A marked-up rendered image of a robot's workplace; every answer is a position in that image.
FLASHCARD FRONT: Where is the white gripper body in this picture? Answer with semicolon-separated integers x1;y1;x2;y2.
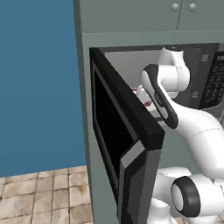
135;85;159;116

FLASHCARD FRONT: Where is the black microwave door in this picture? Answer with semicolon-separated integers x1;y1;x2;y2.
88;47;166;224

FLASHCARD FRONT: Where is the black microwave oven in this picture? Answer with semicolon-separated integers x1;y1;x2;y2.
88;43;224;119

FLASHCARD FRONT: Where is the grey-green cupboard door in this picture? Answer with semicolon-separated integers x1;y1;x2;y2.
177;0;224;32
78;0;183;33

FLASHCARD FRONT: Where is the grey-green cupboard housing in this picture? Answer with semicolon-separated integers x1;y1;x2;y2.
73;0;224;224

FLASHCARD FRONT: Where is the grey microwave door handle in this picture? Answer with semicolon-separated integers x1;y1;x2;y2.
117;139;147;224

